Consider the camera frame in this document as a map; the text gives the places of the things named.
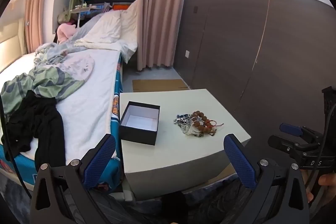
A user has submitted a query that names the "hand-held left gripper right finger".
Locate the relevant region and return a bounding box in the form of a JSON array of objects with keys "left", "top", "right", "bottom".
[{"left": 223, "top": 134, "right": 310, "bottom": 224}]

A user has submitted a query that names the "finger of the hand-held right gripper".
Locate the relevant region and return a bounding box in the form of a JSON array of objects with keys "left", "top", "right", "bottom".
[
  {"left": 280, "top": 123, "right": 320, "bottom": 144},
  {"left": 267, "top": 135, "right": 298, "bottom": 155}
]

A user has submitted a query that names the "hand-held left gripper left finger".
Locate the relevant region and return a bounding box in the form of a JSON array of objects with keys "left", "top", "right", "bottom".
[{"left": 30, "top": 133, "right": 117, "bottom": 224}]

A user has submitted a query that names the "red string bracelet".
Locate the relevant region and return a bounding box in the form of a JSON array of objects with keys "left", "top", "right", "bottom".
[{"left": 204, "top": 120, "right": 225, "bottom": 130}]

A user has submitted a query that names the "black cardboard box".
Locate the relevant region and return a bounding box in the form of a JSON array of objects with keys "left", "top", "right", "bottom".
[{"left": 119, "top": 101, "right": 160, "bottom": 146}]

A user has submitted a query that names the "small white cloth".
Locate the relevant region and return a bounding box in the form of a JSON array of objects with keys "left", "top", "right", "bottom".
[{"left": 183, "top": 124, "right": 201, "bottom": 137}]

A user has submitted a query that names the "wooden bead bracelet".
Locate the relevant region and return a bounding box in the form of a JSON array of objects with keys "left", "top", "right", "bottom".
[{"left": 190, "top": 111, "right": 218, "bottom": 136}]

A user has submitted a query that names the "person's right hand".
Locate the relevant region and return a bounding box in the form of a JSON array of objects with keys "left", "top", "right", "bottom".
[{"left": 300, "top": 170, "right": 336, "bottom": 203}]

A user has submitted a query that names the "bed with white sheet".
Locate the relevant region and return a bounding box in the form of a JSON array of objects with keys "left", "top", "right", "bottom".
[{"left": 0, "top": 48, "right": 124, "bottom": 191}]

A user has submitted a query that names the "white side table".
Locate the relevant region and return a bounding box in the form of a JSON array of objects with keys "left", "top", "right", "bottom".
[{"left": 119, "top": 89, "right": 252, "bottom": 201}]

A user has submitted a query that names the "black garment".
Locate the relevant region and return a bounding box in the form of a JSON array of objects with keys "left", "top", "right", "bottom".
[{"left": 4, "top": 90, "right": 67, "bottom": 172}]

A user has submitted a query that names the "flat cardboard sheet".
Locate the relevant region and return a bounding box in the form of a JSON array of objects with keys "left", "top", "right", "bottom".
[{"left": 132, "top": 79, "right": 189, "bottom": 93}]

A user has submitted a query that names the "green patterned clothing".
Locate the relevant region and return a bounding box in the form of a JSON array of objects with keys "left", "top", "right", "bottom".
[{"left": 0, "top": 42, "right": 95, "bottom": 120}]

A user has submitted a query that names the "white duvet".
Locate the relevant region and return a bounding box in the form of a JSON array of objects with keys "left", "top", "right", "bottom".
[{"left": 73, "top": 0, "right": 140, "bottom": 52}]

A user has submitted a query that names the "pink plush toy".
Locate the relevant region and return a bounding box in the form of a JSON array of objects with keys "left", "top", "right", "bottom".
[{"left": 56, "top": 21, "right": 80, "bottom": 44}]

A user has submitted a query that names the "beige headboard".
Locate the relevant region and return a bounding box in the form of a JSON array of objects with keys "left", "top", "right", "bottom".
[{"left": 0, "top": 16, "right": 27, "bottom": 74}]

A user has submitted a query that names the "white folding stand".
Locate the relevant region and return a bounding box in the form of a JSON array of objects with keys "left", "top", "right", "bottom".
[{"left": 69, "top": 3, "right": 98, "bottom": 30}]

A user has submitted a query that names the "orange box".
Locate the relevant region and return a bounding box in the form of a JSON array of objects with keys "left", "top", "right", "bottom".
[{"left": 113, "top": 3, "right": 132, "bottom": 12}]

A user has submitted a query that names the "wide pink curtain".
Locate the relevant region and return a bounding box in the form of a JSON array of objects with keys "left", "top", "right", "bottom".
[{"left": 136, "top": 0, "right": 188, "bottom": 71}]

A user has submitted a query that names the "narrow pink curtain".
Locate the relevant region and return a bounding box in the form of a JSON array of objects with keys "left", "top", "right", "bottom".
[{"left": 23, "top": 0, "right": 57, "bottom": 54}]

